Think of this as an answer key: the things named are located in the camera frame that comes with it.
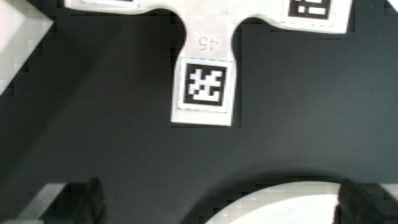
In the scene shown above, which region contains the white cross-shaped table base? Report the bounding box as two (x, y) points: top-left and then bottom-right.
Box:
(65, 0), (354, 126)

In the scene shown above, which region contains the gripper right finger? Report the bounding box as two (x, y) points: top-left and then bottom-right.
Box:
(335, 180), (398, 224)

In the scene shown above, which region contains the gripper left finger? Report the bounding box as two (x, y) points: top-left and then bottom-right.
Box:
(15, 178), (107, 224)

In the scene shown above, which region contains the white round table top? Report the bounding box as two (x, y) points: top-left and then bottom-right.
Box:
(205, 181), (340, 224)

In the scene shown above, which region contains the white left fence bar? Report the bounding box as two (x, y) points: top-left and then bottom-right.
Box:
(0, 0), (54, 94)

